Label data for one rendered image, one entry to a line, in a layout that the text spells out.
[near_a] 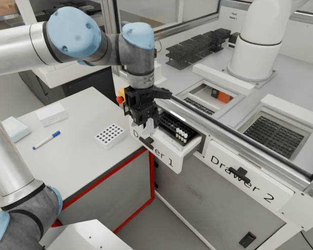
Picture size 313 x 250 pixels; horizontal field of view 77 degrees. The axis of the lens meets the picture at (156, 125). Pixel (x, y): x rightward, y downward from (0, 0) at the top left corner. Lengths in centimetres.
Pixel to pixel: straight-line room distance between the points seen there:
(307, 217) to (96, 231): 66
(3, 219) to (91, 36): 45
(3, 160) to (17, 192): 9
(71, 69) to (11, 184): 88
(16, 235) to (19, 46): 41
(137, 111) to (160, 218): 111
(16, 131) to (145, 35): 83
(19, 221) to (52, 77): 91
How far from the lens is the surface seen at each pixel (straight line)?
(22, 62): 44
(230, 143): 71
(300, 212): 78
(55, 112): 115
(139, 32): 48
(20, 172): 67
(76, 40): 37
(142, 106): 59
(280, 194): 73
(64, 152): 99
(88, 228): 78
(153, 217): 157
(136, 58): 50
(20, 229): 61
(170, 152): 71
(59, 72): 136
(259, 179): 73
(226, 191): 93
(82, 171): 90
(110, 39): 51
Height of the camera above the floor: 146
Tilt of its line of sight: 43 degrees down
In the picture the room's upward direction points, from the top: straight up
